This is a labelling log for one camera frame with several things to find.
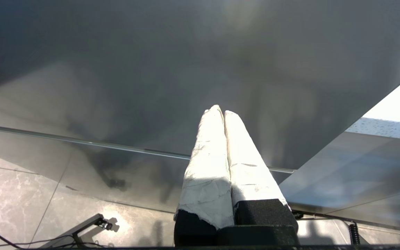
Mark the tall cabinet side panel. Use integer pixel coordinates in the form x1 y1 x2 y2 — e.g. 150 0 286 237
0 0 400 172

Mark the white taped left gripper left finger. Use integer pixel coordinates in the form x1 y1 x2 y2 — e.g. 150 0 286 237
174 105 235 247

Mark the black coiled cable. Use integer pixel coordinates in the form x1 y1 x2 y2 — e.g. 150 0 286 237
347 222 361 245

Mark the steel under-counter cabinet front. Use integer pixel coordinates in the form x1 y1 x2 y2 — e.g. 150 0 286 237
278 131 400 231

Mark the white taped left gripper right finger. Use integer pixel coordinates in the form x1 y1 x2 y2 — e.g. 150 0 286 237
224 110 299 232

